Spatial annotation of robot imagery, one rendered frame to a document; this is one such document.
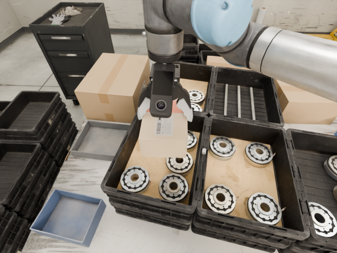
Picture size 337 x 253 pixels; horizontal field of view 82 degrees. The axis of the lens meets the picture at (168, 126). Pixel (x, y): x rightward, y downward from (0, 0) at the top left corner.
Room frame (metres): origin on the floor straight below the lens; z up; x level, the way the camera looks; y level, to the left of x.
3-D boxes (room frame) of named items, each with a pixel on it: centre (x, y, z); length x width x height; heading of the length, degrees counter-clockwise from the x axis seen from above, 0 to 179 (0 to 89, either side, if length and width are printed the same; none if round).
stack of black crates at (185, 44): (2.08, -0.12, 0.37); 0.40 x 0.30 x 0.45; 88
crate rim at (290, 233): (0.35, -0.27, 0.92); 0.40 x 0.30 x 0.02; 167
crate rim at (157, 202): (0.41, 0.02, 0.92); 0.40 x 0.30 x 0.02; 167
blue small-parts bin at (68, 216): (0.24, 0.36, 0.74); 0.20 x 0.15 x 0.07; 78
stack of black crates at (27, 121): (0.98, 0.98, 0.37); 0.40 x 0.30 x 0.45; 178
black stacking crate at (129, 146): (0.41, 0.02, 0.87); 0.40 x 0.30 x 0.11; 167
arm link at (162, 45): (0.39, 0.01, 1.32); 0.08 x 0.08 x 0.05
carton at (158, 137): (0.37, 0.01, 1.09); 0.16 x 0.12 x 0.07; 177
